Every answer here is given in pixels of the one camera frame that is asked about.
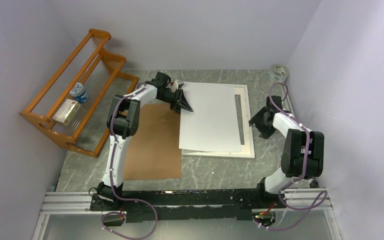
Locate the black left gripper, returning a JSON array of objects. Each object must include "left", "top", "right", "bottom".
[{"left": 158, "top": 88, "right": 193, "bottom": 115}]

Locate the white picture frame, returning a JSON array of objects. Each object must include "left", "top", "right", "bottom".
[{"left": 179, "top": 82, "right": 255, "bottom": 159}]

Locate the brown frame backing board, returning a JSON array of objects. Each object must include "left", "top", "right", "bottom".
[{"left": 124, "top": 103, "right": 182, "bottom": 180}]

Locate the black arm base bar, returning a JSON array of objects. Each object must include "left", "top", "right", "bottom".
[{"left": 89, "top": 187, "right": 285, "bottom": 223}]

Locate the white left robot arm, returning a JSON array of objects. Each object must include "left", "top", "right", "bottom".
[{"left": 96, "top": 72, "right": 193, "bottom": 210}]

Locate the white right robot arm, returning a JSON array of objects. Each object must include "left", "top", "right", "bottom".
[{"left": 248, "top": 96, "right": 325, "bottom": 208}]

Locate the orange wooden rack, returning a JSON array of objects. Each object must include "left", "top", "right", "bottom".
[{"left": 20, "top": 28, "right": 139, "bottom": 158}]

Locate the blue white round tin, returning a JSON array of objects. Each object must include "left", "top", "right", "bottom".
[{"left": 69, "top": 82, "right": 89, "bottom": 104}]

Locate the white red small box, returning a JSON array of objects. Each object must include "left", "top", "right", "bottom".
[{"left": 52, "top": 99, "right": 81, "bottom": 126}]

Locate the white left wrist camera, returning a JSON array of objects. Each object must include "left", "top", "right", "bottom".
[{"left": 169, "top": 79, "right": 184, "bottom": 92}]

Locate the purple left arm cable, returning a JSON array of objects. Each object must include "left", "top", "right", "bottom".
[{"left": 100, "top": 82, "right": 160, "bottom": 240}]

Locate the aluminium rail frame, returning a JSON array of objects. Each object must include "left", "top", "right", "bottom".
[{"left": 31, "top": 82, "right": 344, "bottom": 240}]

